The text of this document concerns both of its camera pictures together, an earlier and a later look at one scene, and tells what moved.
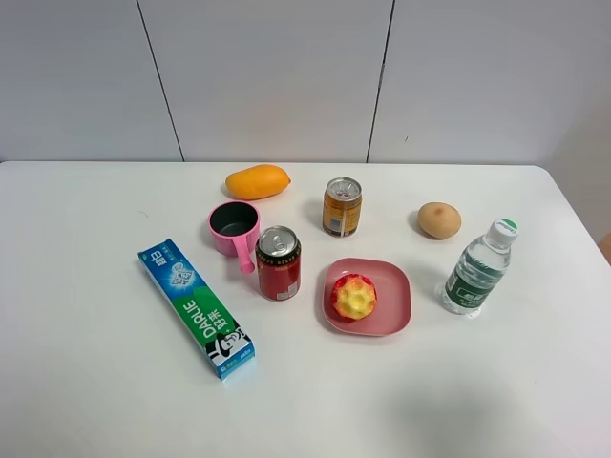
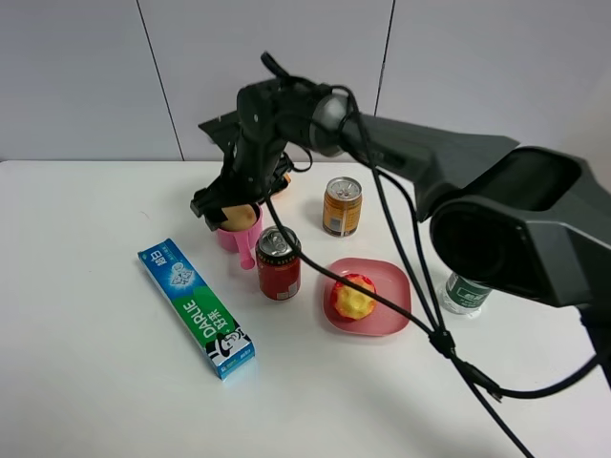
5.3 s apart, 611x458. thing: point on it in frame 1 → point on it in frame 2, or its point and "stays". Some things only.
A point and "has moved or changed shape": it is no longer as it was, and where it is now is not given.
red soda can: x=279 y=256 stays
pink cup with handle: x=235 y=229 stays
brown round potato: x=439 y=219 has moved or changed shape
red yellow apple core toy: x=353 y=297 stays
